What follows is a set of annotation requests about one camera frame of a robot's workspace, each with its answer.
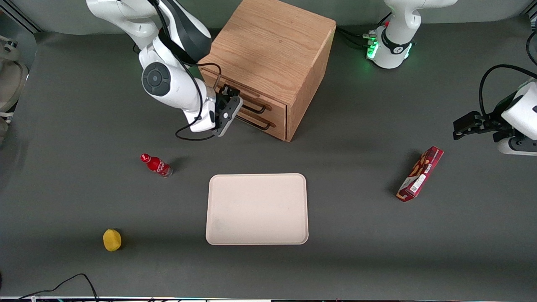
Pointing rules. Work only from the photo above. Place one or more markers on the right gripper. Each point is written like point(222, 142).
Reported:
point(227, 93)

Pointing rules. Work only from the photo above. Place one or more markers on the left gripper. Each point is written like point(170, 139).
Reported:
point(496, 122)

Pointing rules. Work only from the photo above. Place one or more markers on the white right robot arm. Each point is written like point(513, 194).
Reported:
point(126, 16)

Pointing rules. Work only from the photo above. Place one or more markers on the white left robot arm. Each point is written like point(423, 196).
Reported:
point(398, 25)

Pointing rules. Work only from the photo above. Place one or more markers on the oak wooden drawer cabinet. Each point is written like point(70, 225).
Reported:
point(272, 42)

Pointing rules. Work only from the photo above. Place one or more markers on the red tartan shortbread box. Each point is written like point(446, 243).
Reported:
point(420, 173)

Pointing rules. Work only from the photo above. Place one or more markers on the small red soda bottle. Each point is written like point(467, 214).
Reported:
point(156, 165)

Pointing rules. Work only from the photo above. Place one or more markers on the beige rectangular tray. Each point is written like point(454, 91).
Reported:
point(256, 209)

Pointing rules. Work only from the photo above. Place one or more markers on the yellow lemon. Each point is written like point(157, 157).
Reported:
point(112, 240)

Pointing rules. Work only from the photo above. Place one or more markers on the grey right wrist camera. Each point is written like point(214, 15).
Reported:
point(230, 117)

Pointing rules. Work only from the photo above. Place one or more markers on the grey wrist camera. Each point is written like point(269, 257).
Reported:
point(230, 117)
point(518, 147)

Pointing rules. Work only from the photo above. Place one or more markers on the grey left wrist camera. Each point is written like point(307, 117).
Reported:
point(518, 147)

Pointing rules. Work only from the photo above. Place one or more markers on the aluminium frame rail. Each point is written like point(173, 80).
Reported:
point(21, 16)

